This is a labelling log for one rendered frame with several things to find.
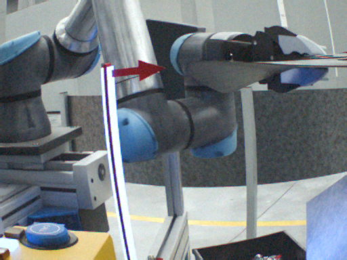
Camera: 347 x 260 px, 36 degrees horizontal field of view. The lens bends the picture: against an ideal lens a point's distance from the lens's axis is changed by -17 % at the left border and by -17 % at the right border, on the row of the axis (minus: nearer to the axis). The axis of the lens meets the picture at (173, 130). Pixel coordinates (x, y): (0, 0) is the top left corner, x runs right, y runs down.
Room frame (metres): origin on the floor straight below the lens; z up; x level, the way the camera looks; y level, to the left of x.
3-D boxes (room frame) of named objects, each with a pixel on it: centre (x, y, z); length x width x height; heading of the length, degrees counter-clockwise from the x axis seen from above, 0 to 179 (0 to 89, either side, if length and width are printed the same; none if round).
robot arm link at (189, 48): (0.98, -0.06, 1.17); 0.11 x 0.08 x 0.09; 30
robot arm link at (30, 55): (1.23, 0.33, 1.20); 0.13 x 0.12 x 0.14; 131
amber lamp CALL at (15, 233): (0.43, 0.14, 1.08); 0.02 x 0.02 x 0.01; 83
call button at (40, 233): (0.43, 0.11, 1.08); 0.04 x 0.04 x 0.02
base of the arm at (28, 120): (1.23, 0.33, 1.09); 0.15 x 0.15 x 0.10
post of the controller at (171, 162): (1.20, 0.01, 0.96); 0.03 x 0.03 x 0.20; 83
